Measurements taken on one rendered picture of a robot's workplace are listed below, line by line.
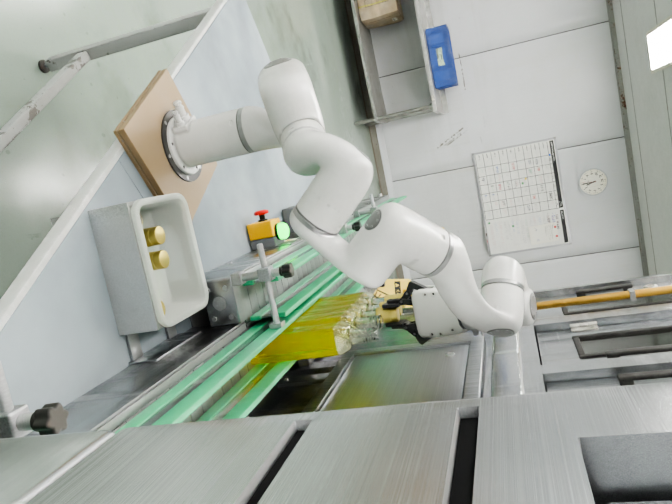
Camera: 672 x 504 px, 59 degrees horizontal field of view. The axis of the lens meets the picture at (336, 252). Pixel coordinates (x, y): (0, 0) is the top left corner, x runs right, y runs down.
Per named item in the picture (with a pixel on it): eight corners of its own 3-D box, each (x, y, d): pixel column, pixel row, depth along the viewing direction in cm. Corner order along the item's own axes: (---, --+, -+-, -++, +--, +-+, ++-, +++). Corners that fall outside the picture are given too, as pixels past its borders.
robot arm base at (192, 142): (151, 119, 119) (220, 101, 115) (173, 95, 129) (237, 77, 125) (184, 185, 128) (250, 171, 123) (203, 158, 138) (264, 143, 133)
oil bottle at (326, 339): (251, 366, 121) (352, 354, 114) (244, 339, 120) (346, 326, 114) (261, 356, 126) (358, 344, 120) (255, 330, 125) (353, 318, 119)
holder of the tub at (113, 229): (127, 365, 104) (166, 361, 102) (87, 210, 101) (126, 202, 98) (177, 334, 120) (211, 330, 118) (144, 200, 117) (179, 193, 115)
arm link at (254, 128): (250, 164, 124) (323, 148, 119) (226, 104, 117) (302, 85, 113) (262, 145, 132) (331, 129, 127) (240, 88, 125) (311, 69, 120)
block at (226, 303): (208, 329, 120) (240, 324, 118) (198, 283, 119) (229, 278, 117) (216, 323, 123) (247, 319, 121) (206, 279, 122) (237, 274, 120)
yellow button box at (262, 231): (250, 251, 159) (275, 246, 157) (244, 223, 158) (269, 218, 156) (260, 246, 166) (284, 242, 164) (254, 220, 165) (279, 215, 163)
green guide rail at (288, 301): (250, 321, 122) (286, 316, 120) (249, 316, 122) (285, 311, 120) (393, 215, 288) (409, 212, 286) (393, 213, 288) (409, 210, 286)
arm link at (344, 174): (266, 169, 106) (270, 202, 93) (307, 103, 101) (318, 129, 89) (329, 205, 111) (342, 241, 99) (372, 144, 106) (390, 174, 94)
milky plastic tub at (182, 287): (121, 337, 103) (164, 331, 101) (88, 209, 100) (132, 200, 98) (173, 309, 120) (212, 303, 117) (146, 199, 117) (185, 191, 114)
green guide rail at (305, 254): (242, 286, 121) (278, 281, 119) (241, 281, 121) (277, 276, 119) (390, 200, 287) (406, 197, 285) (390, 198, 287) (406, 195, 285)
